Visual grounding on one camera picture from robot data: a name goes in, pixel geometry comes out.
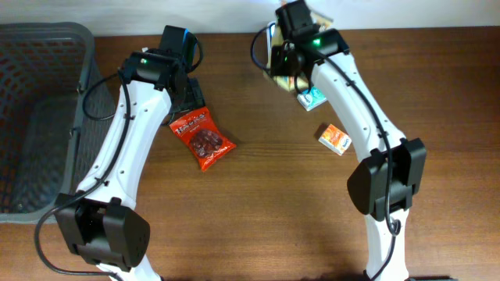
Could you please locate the cream biscuit packet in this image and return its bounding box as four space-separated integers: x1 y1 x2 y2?
265 1 337 88

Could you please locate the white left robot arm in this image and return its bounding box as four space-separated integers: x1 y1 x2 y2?
49 26 204 280

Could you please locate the red snack bag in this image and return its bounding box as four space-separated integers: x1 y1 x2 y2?
170 107 237 171

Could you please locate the white barcode scanner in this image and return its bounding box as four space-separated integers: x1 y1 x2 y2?
266 21 276 66

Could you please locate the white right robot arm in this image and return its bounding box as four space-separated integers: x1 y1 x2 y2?
270 1 427 280

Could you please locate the grey plastic mesh basket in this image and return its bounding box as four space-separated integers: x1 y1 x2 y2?
1 23 116 224

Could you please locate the green tissue pack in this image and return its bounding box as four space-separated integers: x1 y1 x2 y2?
297 87 327 112

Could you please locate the orange tissue pack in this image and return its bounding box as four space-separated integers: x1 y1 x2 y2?
318 124 352 155

